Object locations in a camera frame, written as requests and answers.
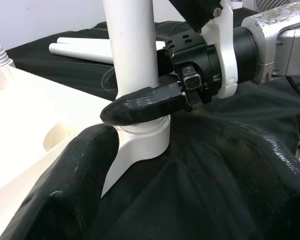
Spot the white plastic children table top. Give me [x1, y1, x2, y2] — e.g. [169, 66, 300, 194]
[0, 65, 171, 211]

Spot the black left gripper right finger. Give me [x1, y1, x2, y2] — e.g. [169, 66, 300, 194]
[216, 121, 300, 240]

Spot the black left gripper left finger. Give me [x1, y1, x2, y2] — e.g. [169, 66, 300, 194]
[0, 123, 120, 240]

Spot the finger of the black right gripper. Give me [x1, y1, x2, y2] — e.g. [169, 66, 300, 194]
[99, 83, 188, 126]
[156, 47, 176, 77]

